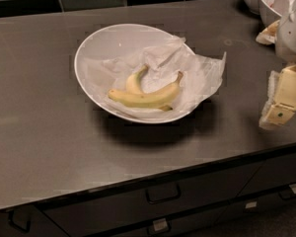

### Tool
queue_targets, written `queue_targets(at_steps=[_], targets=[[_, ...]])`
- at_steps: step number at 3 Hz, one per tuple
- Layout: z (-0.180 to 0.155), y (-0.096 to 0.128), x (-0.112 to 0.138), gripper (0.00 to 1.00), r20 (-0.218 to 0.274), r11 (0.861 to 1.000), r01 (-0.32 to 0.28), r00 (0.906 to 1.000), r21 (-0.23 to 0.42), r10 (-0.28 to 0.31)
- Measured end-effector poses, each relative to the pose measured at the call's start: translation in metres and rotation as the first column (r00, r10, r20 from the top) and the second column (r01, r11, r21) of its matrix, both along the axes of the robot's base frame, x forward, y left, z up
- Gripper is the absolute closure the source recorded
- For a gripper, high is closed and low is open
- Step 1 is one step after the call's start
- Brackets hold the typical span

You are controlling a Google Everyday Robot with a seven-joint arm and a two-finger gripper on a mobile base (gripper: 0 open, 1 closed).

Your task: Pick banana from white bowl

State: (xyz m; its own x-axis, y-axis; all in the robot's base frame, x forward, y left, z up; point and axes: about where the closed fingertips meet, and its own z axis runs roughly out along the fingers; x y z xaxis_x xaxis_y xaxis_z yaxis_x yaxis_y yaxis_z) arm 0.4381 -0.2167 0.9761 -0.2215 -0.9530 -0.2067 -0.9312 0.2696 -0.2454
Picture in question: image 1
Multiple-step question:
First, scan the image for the lower drawer handle right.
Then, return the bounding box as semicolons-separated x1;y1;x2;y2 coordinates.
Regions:
244;200;258;213

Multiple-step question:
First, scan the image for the black drawer handle centre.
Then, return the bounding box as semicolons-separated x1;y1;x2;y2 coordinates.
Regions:
145;183;181;204

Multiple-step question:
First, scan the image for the black drawer handle right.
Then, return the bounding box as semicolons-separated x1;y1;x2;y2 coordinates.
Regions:
279;183;296;200

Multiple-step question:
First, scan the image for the black drawer handle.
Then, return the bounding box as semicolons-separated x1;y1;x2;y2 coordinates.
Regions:
145;183;181;204
279;183;296;200
8;210;32;234

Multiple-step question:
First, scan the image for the dark upper centre drawer front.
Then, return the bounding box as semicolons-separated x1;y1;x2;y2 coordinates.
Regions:
46;163;259;237

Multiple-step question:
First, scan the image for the long yellow banana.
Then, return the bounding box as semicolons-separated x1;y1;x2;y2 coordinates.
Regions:
108;71;184;109

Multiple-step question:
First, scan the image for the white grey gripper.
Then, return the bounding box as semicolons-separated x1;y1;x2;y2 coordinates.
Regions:
259;0;296;130

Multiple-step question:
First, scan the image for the lower drawer handle centre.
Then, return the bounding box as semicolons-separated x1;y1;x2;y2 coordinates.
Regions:
147;218;171;236

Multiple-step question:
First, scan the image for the dark upper right drawer front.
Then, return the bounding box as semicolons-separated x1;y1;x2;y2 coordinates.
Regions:
239;153;296;197

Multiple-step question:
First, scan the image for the dark drawer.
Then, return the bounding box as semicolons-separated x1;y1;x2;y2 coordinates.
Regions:
239;153;296;197
46;163;259;237

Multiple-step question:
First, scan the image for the short yellow banana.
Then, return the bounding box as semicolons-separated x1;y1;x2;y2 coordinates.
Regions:
125;64;149;94

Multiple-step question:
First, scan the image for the large white bowl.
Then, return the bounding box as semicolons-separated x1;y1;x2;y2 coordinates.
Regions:
74;24;194;124

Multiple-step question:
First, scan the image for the black drawer handle left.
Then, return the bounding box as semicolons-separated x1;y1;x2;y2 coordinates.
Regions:
8;210;32;234

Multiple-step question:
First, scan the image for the white crumpled paper liner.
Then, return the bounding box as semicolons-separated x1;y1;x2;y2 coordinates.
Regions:
83;37;227;120

